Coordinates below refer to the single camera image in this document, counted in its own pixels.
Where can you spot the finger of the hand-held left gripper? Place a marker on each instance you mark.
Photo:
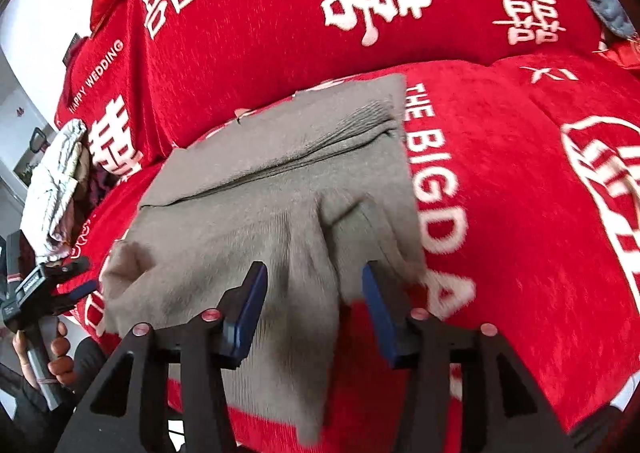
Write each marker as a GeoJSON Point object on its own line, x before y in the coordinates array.
{"type": "Point", "coordinates": [75, 295]}
{"type": "Point", "coordinates": [70, 267]}

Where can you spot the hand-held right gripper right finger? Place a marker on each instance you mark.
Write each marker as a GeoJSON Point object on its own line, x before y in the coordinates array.
{"type": "Point", "coordinates": [382, 323]}

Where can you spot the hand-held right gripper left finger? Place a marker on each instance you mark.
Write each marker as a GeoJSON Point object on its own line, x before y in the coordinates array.
{"type": "Point", "coordinates": [247, 318]}

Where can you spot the grey knit sweater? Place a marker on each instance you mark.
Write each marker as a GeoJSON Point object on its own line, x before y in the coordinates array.
{"type": "Point", "coordinates": [225, 213]}

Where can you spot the person's left forearm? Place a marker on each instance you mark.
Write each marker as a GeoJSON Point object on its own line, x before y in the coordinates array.
{"type": "Point", "coordinates": [30, 418]}

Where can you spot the person's left hand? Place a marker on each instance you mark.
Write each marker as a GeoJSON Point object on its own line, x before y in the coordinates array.
{"type": "Point", "coordinates": [60, 348]}

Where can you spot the dark cloth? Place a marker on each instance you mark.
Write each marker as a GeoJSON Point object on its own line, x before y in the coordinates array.
{"type": "Point", "coordinates": [97, 188]}

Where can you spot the pale grey crumpled garment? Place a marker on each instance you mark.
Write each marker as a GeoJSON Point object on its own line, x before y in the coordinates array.
{"type": "Point", "coordinates": [55, 183]}

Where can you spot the red printed blanket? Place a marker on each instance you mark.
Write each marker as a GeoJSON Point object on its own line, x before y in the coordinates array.
{"type": "Point", "coordinates": [500, 183]}

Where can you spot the grey plush toy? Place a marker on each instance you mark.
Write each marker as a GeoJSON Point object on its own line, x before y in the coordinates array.
{"type": "Point", "coordinates": [607, 8]}

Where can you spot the black wall fixture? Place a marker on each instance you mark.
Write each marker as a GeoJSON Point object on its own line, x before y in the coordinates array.
{"type": "Point", "coordinates": [39, 140]}

